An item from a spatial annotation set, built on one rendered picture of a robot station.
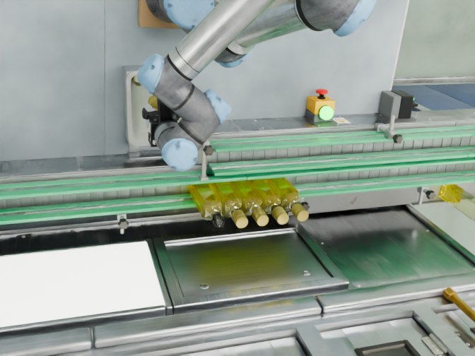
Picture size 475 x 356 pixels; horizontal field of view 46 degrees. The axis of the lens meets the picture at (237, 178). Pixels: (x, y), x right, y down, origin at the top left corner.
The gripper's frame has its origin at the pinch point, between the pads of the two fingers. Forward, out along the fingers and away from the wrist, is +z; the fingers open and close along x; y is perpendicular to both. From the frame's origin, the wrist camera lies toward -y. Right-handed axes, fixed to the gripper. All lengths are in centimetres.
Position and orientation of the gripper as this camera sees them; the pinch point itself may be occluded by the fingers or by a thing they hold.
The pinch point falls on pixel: (156, 104)
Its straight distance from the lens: 158.2
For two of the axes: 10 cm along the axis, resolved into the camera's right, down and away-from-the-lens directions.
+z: -2.9, -3.9, 8.7
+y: -0.7, 9.2, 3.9
